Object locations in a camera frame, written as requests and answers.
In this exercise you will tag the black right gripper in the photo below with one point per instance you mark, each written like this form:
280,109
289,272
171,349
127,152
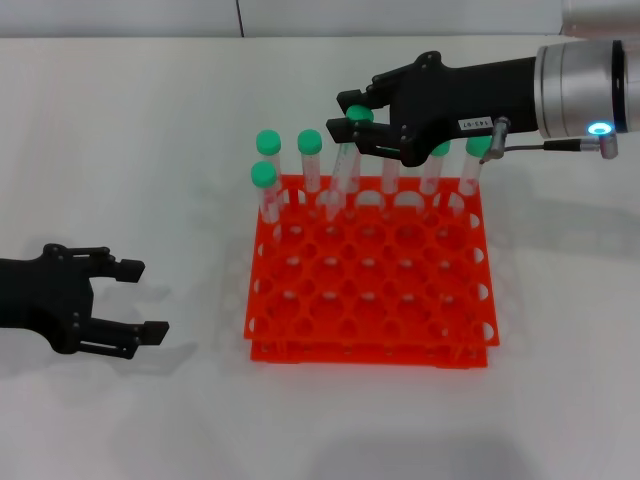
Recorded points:
450,105

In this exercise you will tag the orange plastic test tube rack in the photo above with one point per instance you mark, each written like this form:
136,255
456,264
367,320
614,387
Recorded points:
370,310

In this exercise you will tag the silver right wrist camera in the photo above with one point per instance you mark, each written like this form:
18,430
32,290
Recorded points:
600,17

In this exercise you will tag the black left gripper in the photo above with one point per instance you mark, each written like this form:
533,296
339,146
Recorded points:
45,295

